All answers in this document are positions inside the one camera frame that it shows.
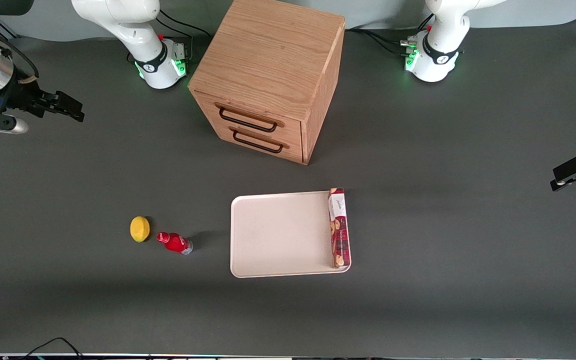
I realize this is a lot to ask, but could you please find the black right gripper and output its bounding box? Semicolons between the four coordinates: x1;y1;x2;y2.
0;75;86;132

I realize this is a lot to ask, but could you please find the red coke bottle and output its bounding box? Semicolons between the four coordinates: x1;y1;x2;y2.
156;231;195;257

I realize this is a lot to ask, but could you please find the cream plastic tray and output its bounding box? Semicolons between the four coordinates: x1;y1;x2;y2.
230;190;352;279

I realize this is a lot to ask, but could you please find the yellow lemon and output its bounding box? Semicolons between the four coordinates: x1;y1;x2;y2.
129;215;152;244

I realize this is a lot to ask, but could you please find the wooden drawer front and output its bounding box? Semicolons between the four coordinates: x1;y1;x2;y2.
191;90;303;146
208;122;304;165

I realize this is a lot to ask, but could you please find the wooden drawer cabinet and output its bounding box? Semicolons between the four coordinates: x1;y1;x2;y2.
188;0;346;166

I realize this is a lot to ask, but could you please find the red cookie box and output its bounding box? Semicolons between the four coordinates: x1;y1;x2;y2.
327;187;352;270

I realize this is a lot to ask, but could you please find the black cable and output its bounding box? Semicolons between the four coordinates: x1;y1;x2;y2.
344;27;410;57
18;337;85;360
157;9;212;51
0;46;40;85

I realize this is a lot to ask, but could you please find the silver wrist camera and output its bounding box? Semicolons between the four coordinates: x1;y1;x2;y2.
0;115;30;136

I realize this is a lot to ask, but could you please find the black metal drawer handle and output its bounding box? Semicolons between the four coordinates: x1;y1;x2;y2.
231;128;286;155
217;105;279;134

